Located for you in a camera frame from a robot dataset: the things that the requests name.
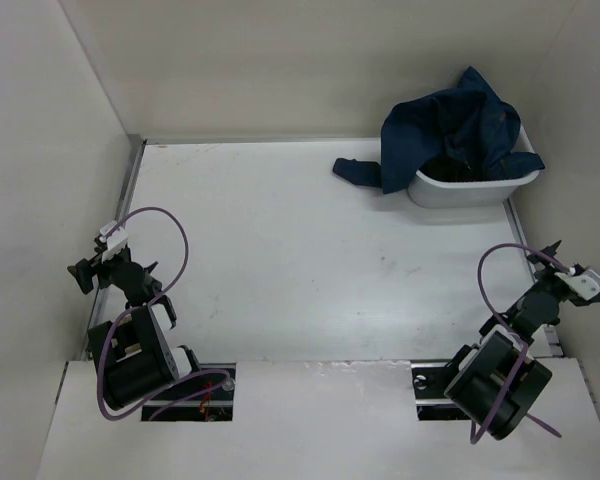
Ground dark blue denim trousers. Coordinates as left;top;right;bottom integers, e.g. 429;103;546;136
332;67;545;194

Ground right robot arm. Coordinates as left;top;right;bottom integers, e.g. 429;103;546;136
443;241;600;445

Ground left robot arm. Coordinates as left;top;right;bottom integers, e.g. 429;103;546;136
67;246;205;411

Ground black garment in basket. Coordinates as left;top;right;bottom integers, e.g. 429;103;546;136
420;154;481;183

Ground white plastic basket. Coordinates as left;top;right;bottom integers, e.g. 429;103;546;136
407;124;537;209

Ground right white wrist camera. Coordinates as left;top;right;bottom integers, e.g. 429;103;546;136
555;267;600;299

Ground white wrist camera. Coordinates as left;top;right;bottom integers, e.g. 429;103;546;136
555;267;600;299
97;221;129;263

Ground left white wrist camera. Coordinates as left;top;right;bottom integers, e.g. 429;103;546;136
97;221;129;263

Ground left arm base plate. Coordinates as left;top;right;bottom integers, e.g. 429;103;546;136
141;364;236;423

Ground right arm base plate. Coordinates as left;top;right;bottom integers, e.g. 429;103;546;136
410;361;469;421

